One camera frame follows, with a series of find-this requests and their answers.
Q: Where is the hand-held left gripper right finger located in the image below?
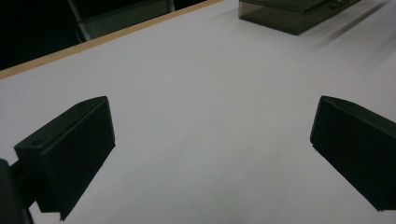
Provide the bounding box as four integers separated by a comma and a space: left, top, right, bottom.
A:
309, 95, 396, 212

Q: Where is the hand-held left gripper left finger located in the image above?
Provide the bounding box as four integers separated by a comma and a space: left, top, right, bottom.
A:
13, 95, 117, 221

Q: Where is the smoky transparent drawer organizer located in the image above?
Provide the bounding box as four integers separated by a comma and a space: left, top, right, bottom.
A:
238, 0, 362, 35

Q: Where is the grey metal stand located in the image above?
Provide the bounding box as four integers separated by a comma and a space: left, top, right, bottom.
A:
66, 0, 176, 42

